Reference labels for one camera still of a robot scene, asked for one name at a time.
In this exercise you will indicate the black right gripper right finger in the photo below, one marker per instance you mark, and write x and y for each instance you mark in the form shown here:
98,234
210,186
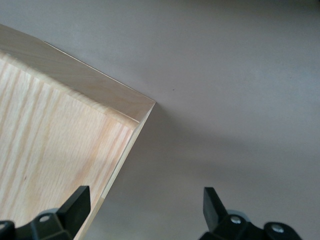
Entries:
225,230

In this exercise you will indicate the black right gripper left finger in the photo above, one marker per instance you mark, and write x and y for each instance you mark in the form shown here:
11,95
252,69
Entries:
62,225

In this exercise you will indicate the light wooden drawer cabinet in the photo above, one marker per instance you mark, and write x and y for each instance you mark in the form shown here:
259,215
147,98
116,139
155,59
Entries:
62,137

